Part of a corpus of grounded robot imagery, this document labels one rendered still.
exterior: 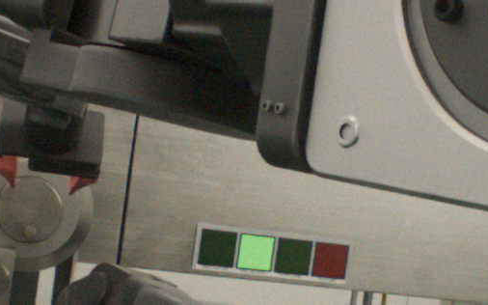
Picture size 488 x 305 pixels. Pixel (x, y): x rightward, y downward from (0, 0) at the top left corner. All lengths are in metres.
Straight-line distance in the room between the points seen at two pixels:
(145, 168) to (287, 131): 1.40
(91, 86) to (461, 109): 0.18
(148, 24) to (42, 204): 0.96
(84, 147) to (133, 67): 0.75
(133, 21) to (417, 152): 0.14
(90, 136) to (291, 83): 0.87
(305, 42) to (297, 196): 1.45
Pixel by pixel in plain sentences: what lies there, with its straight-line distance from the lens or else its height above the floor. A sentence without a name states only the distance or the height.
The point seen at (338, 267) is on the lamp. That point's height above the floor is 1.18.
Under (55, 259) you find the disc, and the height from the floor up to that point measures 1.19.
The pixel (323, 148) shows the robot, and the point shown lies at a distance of 0.30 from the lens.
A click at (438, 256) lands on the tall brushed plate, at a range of 1.84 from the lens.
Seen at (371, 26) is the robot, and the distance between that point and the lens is 0.29.
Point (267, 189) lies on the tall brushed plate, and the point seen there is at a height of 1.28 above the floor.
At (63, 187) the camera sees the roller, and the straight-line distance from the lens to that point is 1.35.
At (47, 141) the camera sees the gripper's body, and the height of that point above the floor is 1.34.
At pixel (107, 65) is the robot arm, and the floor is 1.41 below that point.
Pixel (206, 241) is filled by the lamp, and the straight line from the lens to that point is 1.72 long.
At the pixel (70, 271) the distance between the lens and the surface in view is 1.38.
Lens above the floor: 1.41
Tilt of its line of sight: 4 degrees down
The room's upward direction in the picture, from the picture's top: 8 degrees clockwise
